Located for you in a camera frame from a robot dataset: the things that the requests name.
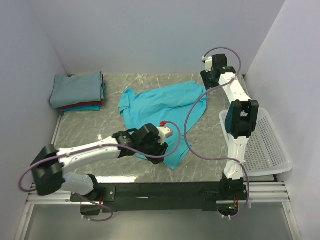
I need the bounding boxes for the turquoise polo shirt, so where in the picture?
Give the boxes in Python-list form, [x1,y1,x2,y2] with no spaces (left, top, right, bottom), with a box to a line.
[118,81,207,169]

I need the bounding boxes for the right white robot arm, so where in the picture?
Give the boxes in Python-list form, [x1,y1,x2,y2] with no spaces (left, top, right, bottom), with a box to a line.
[200,54,259,200]

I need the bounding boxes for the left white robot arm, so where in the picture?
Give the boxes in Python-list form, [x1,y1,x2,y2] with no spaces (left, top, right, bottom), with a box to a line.
[31,123,174,201]

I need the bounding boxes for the folded red t shirt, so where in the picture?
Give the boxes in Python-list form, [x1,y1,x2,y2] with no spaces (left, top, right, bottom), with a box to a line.
[58,82,104,111]

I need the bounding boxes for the folded teal t shirt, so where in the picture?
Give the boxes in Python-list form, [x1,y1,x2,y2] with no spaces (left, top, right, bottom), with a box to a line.
[60,81,108,114]

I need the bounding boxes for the black base beam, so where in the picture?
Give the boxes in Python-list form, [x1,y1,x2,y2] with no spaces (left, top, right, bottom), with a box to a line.
[85,181,248,212]

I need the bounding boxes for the folded grey-blue t shirt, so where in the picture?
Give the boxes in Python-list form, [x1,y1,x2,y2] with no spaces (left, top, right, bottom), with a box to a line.
[50,72,104,109]

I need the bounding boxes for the white plastic basket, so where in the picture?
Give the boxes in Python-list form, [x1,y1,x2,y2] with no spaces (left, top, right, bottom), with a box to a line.
[218,107,293,177]

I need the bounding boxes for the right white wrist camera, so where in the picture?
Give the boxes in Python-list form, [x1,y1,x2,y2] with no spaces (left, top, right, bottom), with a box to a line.
[202,56,213,73]

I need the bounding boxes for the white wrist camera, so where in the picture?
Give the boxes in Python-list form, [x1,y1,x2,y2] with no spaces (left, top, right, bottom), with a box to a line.
[202,56,213,73]
[157,121,174,145]

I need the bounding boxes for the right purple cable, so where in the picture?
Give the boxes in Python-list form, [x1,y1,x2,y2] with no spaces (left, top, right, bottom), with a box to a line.
[183,46,251,219]

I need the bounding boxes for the purple cable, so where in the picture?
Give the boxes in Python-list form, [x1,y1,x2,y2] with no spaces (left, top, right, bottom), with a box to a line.
[183,46,251,219]
[17,120,182,223]

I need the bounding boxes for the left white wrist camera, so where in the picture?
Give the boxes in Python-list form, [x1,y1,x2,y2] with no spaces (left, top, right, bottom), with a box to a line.
[157,121,174,145]

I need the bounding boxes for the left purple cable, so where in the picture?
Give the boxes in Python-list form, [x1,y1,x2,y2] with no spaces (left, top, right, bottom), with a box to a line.
[17,120,182,223]

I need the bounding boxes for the aluminium frame rail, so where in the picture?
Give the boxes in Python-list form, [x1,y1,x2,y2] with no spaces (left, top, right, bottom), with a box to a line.
[25,182,291,205]

